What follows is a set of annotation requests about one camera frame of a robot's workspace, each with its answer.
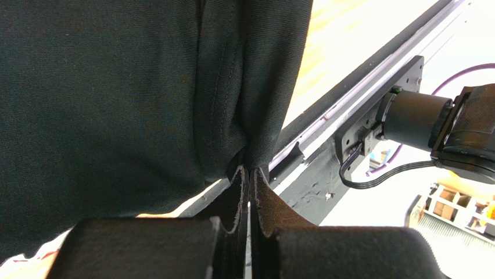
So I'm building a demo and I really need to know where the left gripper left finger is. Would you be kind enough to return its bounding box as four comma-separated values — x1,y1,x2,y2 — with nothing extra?
201,166,250,278

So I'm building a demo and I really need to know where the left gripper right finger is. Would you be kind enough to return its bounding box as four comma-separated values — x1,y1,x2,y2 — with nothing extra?
249,167,315,278

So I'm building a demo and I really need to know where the black t shirt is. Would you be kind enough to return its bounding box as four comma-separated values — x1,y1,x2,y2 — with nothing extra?
1,1,313,260

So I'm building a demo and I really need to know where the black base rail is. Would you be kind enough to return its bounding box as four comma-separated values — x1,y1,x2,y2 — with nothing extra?
178,0,465,226

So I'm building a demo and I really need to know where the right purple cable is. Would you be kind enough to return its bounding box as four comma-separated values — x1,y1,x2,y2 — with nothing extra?
365,63,495,177

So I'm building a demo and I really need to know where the black ribbon cable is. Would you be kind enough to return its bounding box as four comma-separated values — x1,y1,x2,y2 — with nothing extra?
339,141,440,190

